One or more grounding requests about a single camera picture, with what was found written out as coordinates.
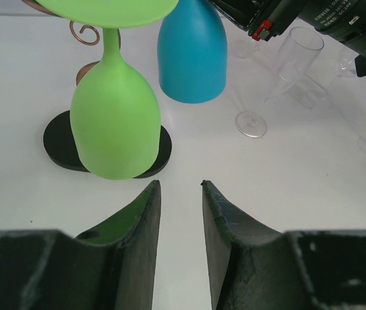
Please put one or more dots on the lying clear flute left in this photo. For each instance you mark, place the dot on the lying clear flute left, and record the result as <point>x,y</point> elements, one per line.
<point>244,50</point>

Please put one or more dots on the green plastic wine glass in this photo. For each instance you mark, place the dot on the green plastic wine glass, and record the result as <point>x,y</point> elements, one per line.
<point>114,113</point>

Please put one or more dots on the upright clear champagne flute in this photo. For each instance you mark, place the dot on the upright clear champagne flute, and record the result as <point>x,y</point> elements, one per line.
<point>295,55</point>

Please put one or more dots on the blue plastic wine glass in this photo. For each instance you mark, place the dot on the blue plastic wine glass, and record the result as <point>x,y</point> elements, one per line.
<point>192,53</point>

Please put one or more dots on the lying clear flute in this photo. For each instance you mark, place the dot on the lying clear flute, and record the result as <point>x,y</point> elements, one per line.
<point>244,50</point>
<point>312,91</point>

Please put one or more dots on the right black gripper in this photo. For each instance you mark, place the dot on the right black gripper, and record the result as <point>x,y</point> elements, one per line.
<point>262,20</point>

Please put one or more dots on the copper wire wine glass rack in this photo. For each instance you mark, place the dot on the copper wire wine glass rack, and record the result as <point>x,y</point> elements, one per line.
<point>58,139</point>

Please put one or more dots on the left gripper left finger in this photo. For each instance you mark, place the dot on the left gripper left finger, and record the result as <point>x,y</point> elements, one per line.
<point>109,266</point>

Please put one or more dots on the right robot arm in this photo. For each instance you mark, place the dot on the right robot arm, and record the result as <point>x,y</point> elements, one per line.
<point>344,21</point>

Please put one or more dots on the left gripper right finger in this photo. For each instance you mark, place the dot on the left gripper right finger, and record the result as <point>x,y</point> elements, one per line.
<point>252,266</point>

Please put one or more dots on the lying clear flute right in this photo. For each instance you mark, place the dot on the lying clear flute right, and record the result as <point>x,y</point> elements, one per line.
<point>312,91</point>

